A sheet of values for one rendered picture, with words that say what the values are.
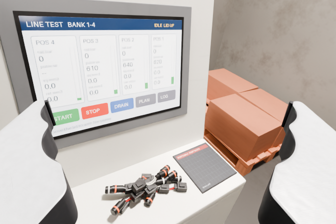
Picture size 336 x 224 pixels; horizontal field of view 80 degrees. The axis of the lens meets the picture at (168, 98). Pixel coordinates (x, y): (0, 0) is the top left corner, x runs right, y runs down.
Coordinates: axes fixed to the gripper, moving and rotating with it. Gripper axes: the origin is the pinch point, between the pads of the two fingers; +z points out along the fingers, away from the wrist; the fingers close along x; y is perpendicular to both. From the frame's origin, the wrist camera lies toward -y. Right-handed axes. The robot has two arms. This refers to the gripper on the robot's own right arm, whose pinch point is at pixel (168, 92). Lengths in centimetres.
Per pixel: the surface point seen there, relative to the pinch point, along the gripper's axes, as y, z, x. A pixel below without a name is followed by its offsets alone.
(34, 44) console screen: 6.2, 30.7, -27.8
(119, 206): 42.9, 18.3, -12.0
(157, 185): 45, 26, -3
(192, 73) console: 22, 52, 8
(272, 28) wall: 50, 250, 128
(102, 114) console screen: 25.9, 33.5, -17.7
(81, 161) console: 38, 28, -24
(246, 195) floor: 156, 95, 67
